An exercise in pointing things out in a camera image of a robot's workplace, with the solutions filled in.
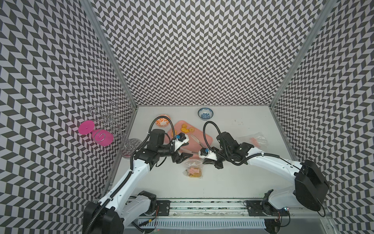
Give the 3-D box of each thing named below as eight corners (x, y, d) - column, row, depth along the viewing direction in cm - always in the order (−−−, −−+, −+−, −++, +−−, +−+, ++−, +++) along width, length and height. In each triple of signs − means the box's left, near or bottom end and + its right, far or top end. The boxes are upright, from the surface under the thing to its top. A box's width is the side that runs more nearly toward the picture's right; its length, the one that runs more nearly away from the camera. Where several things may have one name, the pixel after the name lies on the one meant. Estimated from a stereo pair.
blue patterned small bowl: (198, 120, 110) (198, 116, 107) (197, 110, 117) (197, 107, 114) (213, 120, 110) (214, 116, 107) (212, 110, 117) (212, 107, 113)
